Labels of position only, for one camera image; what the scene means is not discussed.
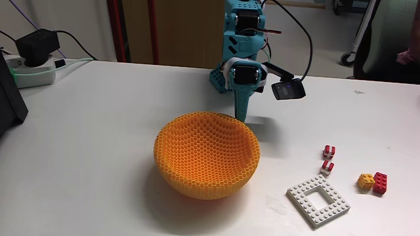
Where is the yellow toy brick cube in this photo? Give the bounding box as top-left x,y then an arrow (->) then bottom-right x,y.
357,173 -> 376,190

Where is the orange honeycomb bowl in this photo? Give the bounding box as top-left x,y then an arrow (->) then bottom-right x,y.
153,111 -> 261,201

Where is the wooden cabinet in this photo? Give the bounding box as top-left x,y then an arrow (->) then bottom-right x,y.
121,0 -> 227,69

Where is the white wheeled stand leg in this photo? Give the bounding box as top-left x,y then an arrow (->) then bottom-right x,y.
340,0 -> 378,68

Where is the dark office chair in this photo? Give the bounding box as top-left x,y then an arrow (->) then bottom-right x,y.
352,0 -> 420,85

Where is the red toy brick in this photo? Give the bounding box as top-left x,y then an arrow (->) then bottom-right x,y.
372,171 -> 388,195

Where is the person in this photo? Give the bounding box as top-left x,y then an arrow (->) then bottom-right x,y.
396,0 -> 420,66

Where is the black power adapter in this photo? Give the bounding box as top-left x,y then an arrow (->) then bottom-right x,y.
14,28 -> 61,68

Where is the white power strip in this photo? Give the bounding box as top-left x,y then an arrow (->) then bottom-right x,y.
3,54 -> 57,89

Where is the black box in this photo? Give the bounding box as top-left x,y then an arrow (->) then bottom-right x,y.
0,52 -> 30,138

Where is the white strap on gripper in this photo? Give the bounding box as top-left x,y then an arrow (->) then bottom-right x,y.
221,56 -> 268,90

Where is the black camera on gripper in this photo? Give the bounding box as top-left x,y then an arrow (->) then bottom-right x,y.
262,61 -> 307,101

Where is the black camera cable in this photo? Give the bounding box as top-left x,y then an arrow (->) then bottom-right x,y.
261,0 -> 314,83

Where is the red vertical frame bar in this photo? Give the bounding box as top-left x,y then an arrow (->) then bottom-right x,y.
106,0 -> 127,63
146,0 -> 160,66

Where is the white toy brick frame plate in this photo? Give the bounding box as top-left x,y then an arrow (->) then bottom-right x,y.
285,174 -> 352,229

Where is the black adapter cable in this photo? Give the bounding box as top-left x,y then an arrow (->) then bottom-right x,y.
54,29 -> 98,62

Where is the green cable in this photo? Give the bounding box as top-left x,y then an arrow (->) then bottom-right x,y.
9,57 -> 95,78

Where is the purple cable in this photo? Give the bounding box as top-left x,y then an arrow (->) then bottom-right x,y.
9,0 -> 68,60

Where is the thin black cable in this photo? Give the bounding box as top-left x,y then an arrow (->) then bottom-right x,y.
0,30 -> 17,43

